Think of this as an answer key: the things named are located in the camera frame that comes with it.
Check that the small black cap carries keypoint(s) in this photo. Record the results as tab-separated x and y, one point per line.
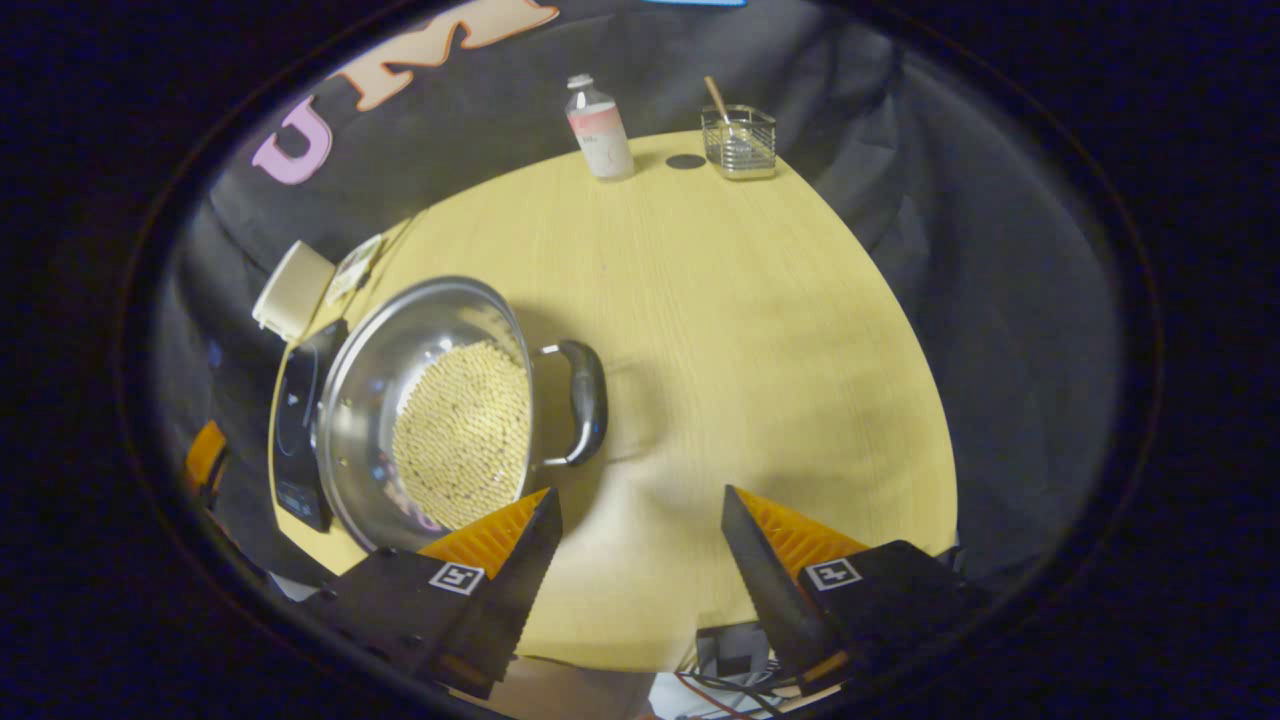
686	161

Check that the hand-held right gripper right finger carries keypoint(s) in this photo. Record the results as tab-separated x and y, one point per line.
765	590

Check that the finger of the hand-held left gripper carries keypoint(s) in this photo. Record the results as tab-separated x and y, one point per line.
205	455

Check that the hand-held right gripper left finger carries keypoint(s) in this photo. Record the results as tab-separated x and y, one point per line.
525	580

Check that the white toaster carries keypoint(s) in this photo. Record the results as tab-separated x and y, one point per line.
295	290

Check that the clear bottle with pink label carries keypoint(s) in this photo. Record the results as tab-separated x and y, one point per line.
605	140

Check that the black induction cooktop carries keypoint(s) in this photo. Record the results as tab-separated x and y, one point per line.
295	420

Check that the layer of pale soybeans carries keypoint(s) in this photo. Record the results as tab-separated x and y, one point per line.
460	440

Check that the wooden stick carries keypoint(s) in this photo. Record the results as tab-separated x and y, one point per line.
716	98

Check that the white divided dish of beans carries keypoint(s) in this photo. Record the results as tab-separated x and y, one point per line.
352	270

